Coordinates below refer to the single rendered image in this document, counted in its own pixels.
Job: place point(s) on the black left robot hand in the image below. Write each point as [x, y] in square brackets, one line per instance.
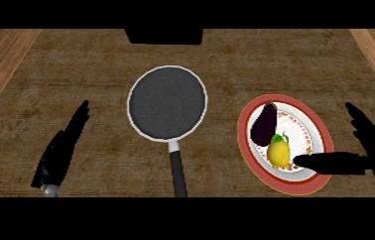
[63, 148]

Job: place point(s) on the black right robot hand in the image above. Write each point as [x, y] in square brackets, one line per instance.
[342, 162]

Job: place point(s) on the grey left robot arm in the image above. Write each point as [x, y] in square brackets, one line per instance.
[49, 191]

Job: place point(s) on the red rimmed white plate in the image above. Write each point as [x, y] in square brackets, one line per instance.
[312, 141]

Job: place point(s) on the yellow lemon with leaf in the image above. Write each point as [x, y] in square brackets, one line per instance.
[280, 153]

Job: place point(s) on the dark grey frying pan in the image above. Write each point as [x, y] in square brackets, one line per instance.
[169, 105]

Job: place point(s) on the dark purple eggplant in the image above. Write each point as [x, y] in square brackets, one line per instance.
[265, 125]

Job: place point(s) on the black box appliance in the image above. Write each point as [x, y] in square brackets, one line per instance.
[164, 36]

